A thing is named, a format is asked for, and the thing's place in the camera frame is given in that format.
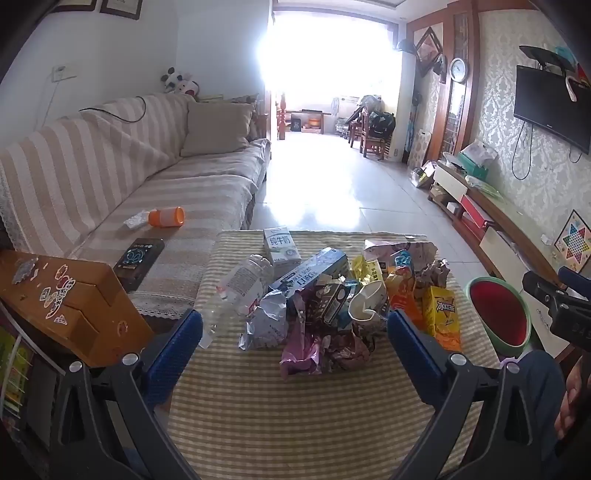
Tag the orange plastic cup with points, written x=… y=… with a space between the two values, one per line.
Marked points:
x=167 y=217

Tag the person's right hand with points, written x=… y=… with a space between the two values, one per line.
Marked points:
x=575 y=397

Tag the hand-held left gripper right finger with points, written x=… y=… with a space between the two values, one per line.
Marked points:
x=411 y=350

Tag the wooden side table with stickers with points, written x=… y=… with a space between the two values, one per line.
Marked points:
x=78 y=300

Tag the dark tilted picture frame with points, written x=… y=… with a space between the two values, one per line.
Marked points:
x=427 y=48

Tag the black white plush toy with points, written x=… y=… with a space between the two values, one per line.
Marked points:
x=178 y=82

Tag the dark wall picture frame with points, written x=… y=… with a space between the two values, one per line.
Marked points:
x=76 y=5
x=121 y=8

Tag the person's leg in jeans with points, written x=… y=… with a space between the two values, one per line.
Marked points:
x=540 y=392

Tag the sofa with striped cover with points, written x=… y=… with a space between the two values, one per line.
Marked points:
x=92 y=152

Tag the wooden lattice partition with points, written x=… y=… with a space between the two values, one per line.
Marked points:
x=457 y=106

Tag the red trash bin green rim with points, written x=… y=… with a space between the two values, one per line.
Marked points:
x=498 y=309

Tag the green yellow plastic bag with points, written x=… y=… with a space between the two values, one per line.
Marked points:
x=482 y=187

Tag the pink white carton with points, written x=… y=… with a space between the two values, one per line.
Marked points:
x=418 y=251

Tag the open cardboard box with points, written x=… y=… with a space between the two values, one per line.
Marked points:
x=422 y=177

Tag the green box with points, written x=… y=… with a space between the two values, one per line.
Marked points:
x=475 y=170

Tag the silver foil bag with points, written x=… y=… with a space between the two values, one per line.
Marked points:
x=268 y=321

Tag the white wall outlet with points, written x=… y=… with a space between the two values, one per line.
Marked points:
x=59 y=74

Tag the beige cushion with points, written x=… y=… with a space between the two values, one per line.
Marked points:
x=214 y=129

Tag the dark flat box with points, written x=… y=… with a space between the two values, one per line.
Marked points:
x=137 y=263

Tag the star checkers board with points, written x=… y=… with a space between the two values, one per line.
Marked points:
x=575 y=240

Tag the clear plastic bottle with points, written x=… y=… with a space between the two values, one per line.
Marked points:
x=240 y=281

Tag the gold snack packet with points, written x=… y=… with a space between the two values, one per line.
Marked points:
x=367 y=270

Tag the blue toothpaste box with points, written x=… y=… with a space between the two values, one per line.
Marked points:
x=314 y=267

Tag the floral board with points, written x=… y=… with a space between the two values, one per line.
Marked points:
x=419 y=150

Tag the wooden chair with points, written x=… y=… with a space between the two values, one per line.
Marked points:
x=369 y=143

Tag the white standing air conditioner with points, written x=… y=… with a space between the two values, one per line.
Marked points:
x=406 y=101

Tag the wooden television cabinet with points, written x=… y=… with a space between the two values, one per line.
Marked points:
x=508 y=217

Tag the red wooden shelf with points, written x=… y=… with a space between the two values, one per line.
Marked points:
x=281 y=115

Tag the white green milk carton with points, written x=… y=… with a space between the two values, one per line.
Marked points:
x=280 y=247

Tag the red flat box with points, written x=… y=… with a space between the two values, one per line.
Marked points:
x=473 y=210

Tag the purple plastic stool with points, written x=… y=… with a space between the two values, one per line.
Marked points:
x=510 y=362

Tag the reddish brown wrapper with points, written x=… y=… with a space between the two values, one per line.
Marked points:
x=431 y=279

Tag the round wall clock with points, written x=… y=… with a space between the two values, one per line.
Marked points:
x=458 y=70

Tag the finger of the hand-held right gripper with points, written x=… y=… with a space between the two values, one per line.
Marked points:
x=540 y=288
x=577 y=284

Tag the black flat television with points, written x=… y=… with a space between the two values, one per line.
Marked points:
x=549 y=106

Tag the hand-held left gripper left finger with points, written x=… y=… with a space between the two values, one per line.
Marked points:
x=180 y=344

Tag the blue red snack wrapper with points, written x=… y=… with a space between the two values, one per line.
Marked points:
x=401 y=261

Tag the pink headphones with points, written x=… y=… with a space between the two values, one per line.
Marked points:
x=572 y=90

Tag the white plastic bag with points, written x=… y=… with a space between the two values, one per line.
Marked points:
x=480 y=152

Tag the patterned cushion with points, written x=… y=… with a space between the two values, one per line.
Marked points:
x=257 y=122

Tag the white paper cup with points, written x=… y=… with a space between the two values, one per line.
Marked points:
x=369 y=300

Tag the purple wrapper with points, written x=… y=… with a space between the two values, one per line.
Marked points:
x=300 y=353

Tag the black tray above television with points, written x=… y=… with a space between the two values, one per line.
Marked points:
x=545 y=55

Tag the yellow orange snack packet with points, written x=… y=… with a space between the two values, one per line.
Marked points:
x=443 y=318

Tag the small white box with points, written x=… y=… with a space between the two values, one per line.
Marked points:
x=546 y=239

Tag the striped table cloth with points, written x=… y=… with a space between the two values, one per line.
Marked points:
x=277 y=415

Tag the black backpack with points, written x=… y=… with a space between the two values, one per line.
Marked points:
x=382 y=122

